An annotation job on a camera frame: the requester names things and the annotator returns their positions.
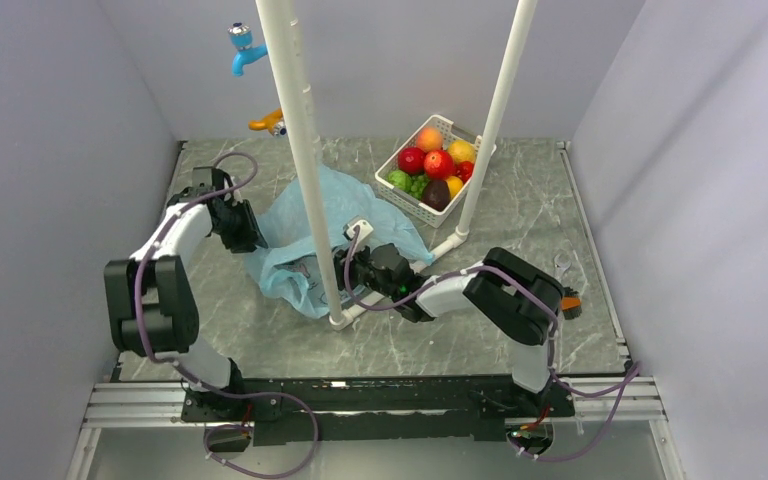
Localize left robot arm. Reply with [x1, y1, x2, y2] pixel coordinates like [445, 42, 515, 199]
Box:
[103, 166, 268, 420]

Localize green fake grapes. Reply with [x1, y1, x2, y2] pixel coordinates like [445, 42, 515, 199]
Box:
[408, 174, 431, 200]

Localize yellow fake lemon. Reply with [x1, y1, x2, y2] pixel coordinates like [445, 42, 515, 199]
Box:
[447, 140, 476, 165]

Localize metal wrench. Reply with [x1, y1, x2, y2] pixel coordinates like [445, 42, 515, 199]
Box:
[554, 252, 574, 283]

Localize small red fake fruit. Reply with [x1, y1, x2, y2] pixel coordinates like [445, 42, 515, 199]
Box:
[456, 161, 475, 184]

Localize orange toy faucet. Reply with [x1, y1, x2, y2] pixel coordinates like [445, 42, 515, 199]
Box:
[248, 108, 287, 137]

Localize white plastic basket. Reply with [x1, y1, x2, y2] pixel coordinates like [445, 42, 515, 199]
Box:
[375, 114, 483, 228]

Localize orange red fake peach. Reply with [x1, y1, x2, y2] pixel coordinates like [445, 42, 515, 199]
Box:
[415, 127, 445, 153]

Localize green fake fruit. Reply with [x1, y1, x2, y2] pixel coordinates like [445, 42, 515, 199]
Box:
[386, 169, 413, 193]

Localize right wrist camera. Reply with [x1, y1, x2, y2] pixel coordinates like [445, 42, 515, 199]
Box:
[343, 216, 374, 248]

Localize red fake apple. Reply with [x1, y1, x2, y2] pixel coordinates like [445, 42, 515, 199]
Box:
[397, 146, 426, 175]

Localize dark fake avocado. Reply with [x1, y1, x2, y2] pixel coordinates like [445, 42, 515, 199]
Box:
[420, 179, 451, 212]

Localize blue plastic bag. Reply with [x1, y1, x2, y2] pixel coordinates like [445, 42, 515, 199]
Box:
[243, 165, 433, 318]

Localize orange fake fruit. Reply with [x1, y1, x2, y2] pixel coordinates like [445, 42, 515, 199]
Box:
[445, 175, 464, 200]

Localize white PVC pipe frame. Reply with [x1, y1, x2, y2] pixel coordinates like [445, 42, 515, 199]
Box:
[256, 1, 537, 331]

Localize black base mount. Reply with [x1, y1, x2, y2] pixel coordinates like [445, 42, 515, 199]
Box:
[181, 374, 575, 446]

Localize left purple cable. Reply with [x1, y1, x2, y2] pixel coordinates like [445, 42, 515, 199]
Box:
[133, 150, 320, 480]

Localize blue toy faucet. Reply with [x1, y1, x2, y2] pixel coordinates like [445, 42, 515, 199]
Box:
[228, 22, 268, 77]

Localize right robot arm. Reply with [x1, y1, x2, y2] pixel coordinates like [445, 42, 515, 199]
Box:
[333, 244, 565, 415]

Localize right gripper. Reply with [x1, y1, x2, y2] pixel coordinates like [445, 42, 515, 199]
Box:
[320, 241, 398, 301]

